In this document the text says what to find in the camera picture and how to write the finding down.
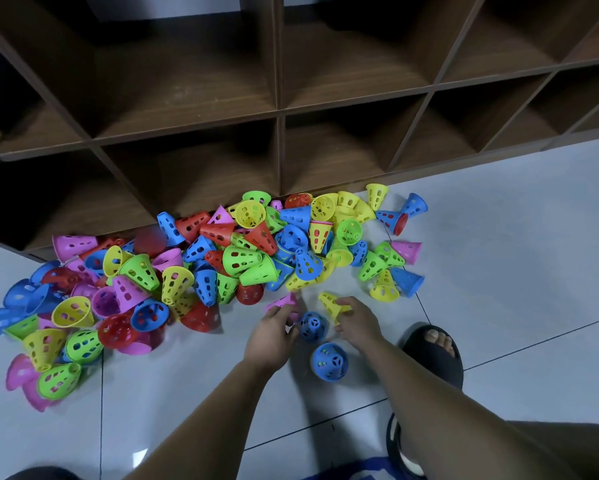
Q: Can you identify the person's left hand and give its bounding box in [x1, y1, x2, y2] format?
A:
[243, 303, 301, 376]

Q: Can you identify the person's right hand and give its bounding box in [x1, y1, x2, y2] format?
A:
[334, 296, 384, 352]

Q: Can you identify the yellow perforated plastic cone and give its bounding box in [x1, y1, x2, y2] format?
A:
[318, 292, 353, 325]

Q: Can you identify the pink perforated plastic cone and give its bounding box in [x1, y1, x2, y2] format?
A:
[266, 293, 300, 324]

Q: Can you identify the person's right forearm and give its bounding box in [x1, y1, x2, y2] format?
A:
[362, 337, 586, 480]

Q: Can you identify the person's left forearm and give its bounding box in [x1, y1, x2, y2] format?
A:
[124, 360, 276, 480]

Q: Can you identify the blue perforated plastic cone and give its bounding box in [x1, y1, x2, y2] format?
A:
[298, 311, 330, 343]
[310, 342, 349, 383]

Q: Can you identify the person's foot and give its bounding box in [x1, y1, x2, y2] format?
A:
[424, 329, 456, 359]

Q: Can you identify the black slipper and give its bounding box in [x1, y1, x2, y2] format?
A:
[385, 412, 428, 479]
[402, 324, 464, 391]

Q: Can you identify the blue patterned cloth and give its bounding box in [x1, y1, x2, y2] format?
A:
[303, 457, 406, 480]

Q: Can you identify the pile of colourful perforated cones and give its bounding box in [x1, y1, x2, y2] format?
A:
[0, 183, 428, 413]

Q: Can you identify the dark brown wooden shelf unit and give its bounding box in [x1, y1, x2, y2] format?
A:
[0, 0, 599, 263]

